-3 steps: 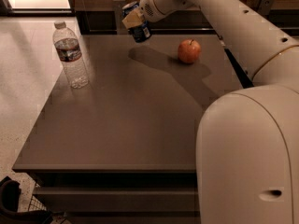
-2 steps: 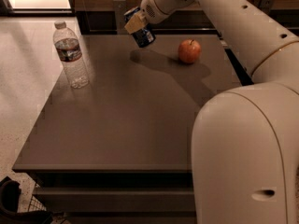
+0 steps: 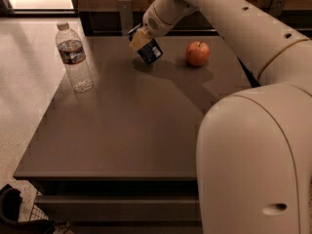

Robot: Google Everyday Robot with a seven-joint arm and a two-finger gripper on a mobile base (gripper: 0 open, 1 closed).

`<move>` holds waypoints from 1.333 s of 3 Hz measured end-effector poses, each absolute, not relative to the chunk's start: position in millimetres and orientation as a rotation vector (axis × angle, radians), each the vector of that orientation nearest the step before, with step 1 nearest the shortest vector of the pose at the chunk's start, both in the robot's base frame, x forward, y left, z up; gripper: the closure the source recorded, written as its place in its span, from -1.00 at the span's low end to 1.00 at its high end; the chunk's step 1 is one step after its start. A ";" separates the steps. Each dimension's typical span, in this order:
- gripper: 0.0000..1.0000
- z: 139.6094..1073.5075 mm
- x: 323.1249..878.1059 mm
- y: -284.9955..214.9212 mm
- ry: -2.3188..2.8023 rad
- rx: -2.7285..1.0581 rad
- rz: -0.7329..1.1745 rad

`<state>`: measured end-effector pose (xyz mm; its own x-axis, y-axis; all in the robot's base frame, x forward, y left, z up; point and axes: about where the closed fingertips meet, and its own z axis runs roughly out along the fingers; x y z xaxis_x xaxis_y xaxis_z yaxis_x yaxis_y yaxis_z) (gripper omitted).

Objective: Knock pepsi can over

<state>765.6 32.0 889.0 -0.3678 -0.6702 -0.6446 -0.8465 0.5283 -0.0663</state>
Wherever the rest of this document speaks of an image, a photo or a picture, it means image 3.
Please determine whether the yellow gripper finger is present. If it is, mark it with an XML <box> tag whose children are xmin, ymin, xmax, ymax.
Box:
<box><xmin>130</xmin><ymin>27</ymin><xmax>152</xmax><ymax>52</ymax></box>

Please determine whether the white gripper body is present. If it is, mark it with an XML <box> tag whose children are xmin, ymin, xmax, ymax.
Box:
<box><xmin>142</xmin><ymin>5</ymin><xmax>172</xmax><ymax>37</ymax></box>

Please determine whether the blue pepsi can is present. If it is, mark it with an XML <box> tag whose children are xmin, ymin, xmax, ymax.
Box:
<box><xmin>128</xmin><ymin>23</ymin><xmax>163</xmax><ymax>64</ymax></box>

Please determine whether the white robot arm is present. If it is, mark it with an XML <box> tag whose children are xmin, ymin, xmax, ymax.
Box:
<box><xmin>131</xmin><ymin>0</ymin><xmax>312</xmax><ymax>234</ymax></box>

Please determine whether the red apple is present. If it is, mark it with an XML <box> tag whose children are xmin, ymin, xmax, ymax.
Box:
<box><xmin>185</xmin><ymin>41</ymin><xmax>211</xmax><ymax>67</ymax></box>

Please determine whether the clear plastic water bottle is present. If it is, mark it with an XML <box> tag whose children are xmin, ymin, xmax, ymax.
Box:
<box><xmin>56</xmin><ymin>21</ymin><xmax>93</xmax><ymax>93</ymax></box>

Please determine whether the grey cabinet with drawers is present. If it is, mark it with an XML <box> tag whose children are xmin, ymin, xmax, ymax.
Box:
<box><xmin>15</xmin><ymin>37</ymin><xmax>249</xmax><ymax>234</ymax></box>

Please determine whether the grey cabinet drawer front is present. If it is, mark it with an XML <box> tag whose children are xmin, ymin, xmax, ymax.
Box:
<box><xmin>35</xmin><ymin>196</ymin><xmax>201</xmax><ymax>222</ymax></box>

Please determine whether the black object at floor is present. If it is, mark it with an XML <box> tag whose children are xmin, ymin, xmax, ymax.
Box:
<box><xmin>0</xmin><ymin>184</ymin><xmax>56</xmax><ymax>234</ymax></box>

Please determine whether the left metal wall bracket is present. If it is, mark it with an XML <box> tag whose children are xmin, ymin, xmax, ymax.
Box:
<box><xmin>118</xmin><ymin>0</ymin><xmax>134</xmax><ymax>36</ymax></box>

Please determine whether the metal wall bracket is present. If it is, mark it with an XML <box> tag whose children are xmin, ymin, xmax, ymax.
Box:
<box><xmin>118</xmin><ymin>0</ymin><xmax>134</xmax><ymax>36</ymax></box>
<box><xmin>268</xmin><ymin>0</ymin><xmax>288</xmax><ymax>17</ymax></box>

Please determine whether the right metal wall bracket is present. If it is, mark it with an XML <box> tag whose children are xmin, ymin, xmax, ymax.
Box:
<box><xmin>268</xmin><ymin>0</ymin><xmax>288</xmax><ymax>17</ymax></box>

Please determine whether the wire mesh basket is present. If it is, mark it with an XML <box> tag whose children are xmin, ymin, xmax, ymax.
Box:
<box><xmin>28</xmin><ymin>202</ymin><xmax>49</xmax><ymax>220</ymax></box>

